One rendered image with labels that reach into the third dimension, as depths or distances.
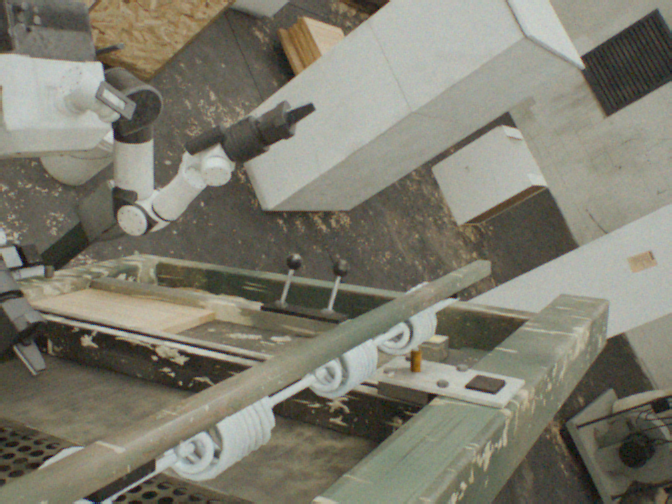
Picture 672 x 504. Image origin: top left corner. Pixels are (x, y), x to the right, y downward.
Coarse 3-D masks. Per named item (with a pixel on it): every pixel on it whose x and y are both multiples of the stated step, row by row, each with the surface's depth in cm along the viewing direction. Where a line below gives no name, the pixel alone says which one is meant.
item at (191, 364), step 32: (416, 288) 99; (64, 320) 138; (96, 320) 138; (64, 352) 137; (96, 352) 133; (128, 352) 128; (160, 352) 124; (192, 352) 121; (224, 352) 122; (256, 352) 121; (416, 352) 102; (192, 384) 122; (384, 384) 103; (416, 384) 98; (448, 384) 97; (512, 384) 98; (288, 416) 112; (320, 416) 109; (352, 416) 106; (384, 416) 103
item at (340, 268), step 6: (336, 264) 154; (342, 264) 154; (348, 264) 155; (336, 270) 154; (342, 270) 154; (348, 270) 155; (336, 276) 155; (342, 276) 155; (336, 282) 154; (336, 288) 154; (330, 300) 153; (330, 306) 153; (324, 312) 152; (330, 312) 152
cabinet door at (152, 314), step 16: (48, 304) 170; (64, 304) 171; (80, 304) 171; (96, 304) 171; (112, 304) 171; (128, 304) 171; (144, 304) 171; (160, 304) 171; (112, 320) 159; (128, 320) 158; (144, 320) 159; (160, 320) 158; (176, 320) 158; (192, 320) 159; (208, 320) 164
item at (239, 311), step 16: (96, 288) 185; (112, 288) 182; (128, 288) 179; (144, 288) 177; (160, 288) 178; (176, 304) 172; (192, 304) 169; (208, 304) 166; (224, 304) 164; (240, 304) 164; (256, 304) 164; (240, 320) 162; (256, 320) 160; (272, 320) 158; (288, 320) 155; (304, 320) 153; (432, 352) 139
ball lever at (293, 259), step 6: (288, 258) 161; (294, 258) 160; (300, 258) 161; (288, 264) 160; (294, 264) 160; (300, 264) 161; (294, 270) 161; (288, 276) 160; (288, 282) 160; (288, 288) 160; (276, 300) 159; (282, 300) 159; (276, 306) 158; (282, 306) 158
